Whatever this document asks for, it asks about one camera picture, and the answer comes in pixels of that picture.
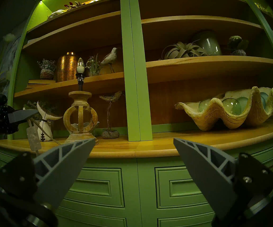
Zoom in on right gripper gray right finger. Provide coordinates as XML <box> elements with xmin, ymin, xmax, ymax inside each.
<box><xmin>174</xmin><ymin>138</ymin><xmax>273</xmax><ymax>227</ymax></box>

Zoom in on right gripper gray left finger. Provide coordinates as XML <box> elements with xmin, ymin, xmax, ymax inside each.
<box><xmin>0</xmin><ymin>138</ymin><xmax>97</xmax><ymax>227</ymax></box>

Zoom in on clear lamp cable with switch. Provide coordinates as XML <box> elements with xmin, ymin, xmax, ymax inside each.
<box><xmin>26</xmin><ymin>118</ymin><xmax>62</xmax><ymax>157</ymax></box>

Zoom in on white whale tail figurine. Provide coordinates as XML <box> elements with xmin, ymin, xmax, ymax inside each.
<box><xmin>36</xmin><ymin>101</ymin><xmax>63</xmax><ymax>142</ymax></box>

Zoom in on stack of old books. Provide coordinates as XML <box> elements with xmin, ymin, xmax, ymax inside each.
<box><xmin>25</xmin><ymin>79</ymin><xmax>56</xmax><ymax>90</ymax></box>

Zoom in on carved wooden table lamp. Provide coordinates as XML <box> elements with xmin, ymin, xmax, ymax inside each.
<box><xmin>63</xmin><ymin>57</ymin><xmax>99</xmax><ymax>145</ymax></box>

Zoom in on small plant in woven pot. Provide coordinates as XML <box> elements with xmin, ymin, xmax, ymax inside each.
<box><xmin>37</xmin><ymin>59</ymin><xmax>56</xmax><ymax>80</ymax></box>

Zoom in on giant clam shell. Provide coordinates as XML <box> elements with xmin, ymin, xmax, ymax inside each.
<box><xmin>175</xmin><ymin>86</ymin><xmax>273</xmax><ymax>132</ymax></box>

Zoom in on brown long-legged bird figurine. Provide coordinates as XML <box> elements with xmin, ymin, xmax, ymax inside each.
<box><xmin>99</xmin><ymin>91</ymin><xmax>123</xmax><ymax>139</ymax></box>

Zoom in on copper metal vase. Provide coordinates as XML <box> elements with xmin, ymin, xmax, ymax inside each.
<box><xmin>56</xmin><ymin>52</ymin><xmax>78</xmax><ymax>83</ymax></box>

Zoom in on teal frosted glass ball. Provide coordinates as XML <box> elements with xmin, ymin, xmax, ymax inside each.
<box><xmin>260</xmin><ymin>92</ymin><xmax>269</xmax><ymax>109</ymax></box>
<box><xmin>237</xmin><ymin>96</ymin><xmax>249</xmax><ymax>109</ymax></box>

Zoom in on white flowers in glass vase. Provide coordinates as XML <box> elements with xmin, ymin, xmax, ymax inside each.
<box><xmin>86</xmin><ymin>54</ymin><xmax>101</xmax><ymax>77</ymax></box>

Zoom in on shorebird figurine on stone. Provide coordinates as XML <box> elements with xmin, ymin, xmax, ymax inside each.
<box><xmin>100</xmin><ymin>47</ymin><xmax>118</xmax><ymax>74</ymax></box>

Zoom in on clear glass dish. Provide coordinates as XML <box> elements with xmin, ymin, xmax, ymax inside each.
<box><xmin>47</xmin><ymin>9</ymin><xmax>67</xmax><ymax>19</ymax></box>

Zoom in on green cabinet with wooden shelves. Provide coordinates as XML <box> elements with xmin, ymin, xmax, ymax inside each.
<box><xmin>0</xmin><ymin>0</ymin><xmax>273</xmax><ymax>227</ymax></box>

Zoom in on red leafed plant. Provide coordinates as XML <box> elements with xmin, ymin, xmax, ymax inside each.
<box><xmin>64</xmin><ymin>1</ymin><xmax>86</xmax><ymax>11</ymax></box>

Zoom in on small plant in glass pot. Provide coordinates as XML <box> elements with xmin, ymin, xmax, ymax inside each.
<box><xmin>227</xmin><ymin>35</ymin><xmax>249</xmax><ymax>56</ymax></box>

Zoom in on pale air plant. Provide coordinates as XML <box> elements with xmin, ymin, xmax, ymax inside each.
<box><xmin>161</xmin><ymin>41</ymin><xmax>208</xmax><ymax>60</ymax></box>

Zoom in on green ceramic vase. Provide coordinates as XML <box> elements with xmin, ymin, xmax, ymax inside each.
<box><xmin>193</xmin><ymin>30</ymin><xmax>222</xmax><ymax>56</ymax></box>

